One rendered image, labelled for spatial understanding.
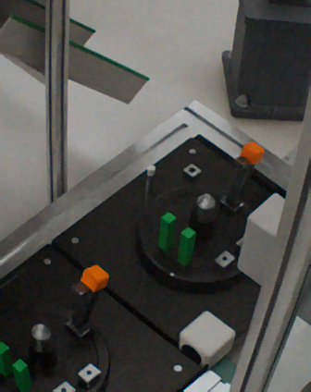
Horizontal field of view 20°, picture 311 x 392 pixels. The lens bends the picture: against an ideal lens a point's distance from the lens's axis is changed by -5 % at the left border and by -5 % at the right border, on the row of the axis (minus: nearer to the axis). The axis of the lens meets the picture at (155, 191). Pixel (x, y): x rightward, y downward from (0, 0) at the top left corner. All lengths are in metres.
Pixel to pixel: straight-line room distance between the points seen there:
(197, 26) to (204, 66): 0.11
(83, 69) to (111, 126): 0.26
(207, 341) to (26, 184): 0.42
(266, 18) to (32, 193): 0.40
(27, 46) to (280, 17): 0.41
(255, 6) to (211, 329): 0.50
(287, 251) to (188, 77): 0.77
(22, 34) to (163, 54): 0.51
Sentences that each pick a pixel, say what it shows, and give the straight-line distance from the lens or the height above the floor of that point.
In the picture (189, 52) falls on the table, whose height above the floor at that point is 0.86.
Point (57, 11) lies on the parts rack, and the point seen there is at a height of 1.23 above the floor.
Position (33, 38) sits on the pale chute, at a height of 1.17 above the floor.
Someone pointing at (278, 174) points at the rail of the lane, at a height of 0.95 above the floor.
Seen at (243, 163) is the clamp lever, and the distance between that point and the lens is 0.99.
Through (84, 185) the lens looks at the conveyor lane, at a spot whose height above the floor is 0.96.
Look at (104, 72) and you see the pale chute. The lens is 1.09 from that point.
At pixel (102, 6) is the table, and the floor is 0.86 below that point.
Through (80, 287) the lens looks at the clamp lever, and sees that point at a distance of 0.87.
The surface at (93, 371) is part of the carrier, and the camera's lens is 0.89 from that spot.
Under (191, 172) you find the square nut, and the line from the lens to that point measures 1.10.
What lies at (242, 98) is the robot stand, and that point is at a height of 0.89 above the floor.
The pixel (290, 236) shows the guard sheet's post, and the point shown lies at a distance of 0.64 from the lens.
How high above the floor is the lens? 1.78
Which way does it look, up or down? 49 degrees down
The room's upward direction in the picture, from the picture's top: 5 degrees clockwise
